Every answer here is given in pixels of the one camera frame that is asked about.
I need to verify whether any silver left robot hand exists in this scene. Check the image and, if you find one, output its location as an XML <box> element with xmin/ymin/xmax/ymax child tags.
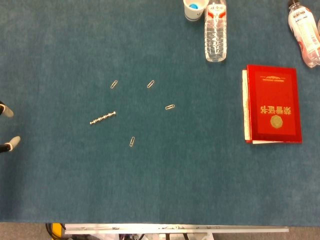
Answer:
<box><xmin>0</xmin><ymin>99</ymin><xmax>21</xmax><ymax>154</ymax></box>

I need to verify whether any red certificate book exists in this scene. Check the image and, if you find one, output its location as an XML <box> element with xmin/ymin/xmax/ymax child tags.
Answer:
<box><xmin>245</xmin><ymin>64</ymin><xmax>303</xmax><ymax>145</ymax></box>

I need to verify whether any pink drink bottle white label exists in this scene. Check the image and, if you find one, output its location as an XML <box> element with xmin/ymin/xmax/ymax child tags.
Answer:
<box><xmin>286</xmin><ymin>0</ymin><xmax>320</xmax><ymax>69</ymax></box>

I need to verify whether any blue tablecloth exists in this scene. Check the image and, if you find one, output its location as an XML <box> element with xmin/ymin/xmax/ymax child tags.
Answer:
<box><xmin>0</xmin><ymin>0</ymin><xmax>320</xmax><ymax>224</ymax></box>

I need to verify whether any silver bead chain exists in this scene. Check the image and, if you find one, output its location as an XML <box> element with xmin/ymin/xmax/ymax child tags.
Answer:
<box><xmin>89</xmin><ymin>111</ymin><xmax>117</xmax><ymax>126</ymax></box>

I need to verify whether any clear water bottle red label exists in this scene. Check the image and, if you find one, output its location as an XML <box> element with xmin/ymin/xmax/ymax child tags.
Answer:
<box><xmin>204</xmin><ymin>0</ymin><xmax>228</xmax><ymax>63</ymax></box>

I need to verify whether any white paper cup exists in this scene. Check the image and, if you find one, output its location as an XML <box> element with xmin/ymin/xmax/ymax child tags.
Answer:
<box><xmin>182</xmin><ymin>0</ymin><xmax>210</xmax><ymax>22</ymax></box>

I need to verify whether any aluminium table rail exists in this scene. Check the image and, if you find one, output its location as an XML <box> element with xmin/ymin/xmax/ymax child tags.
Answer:
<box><xmin>64</xmin><ymin>223</ymin><xmax>290</xmax><ymax>235</ymax></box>

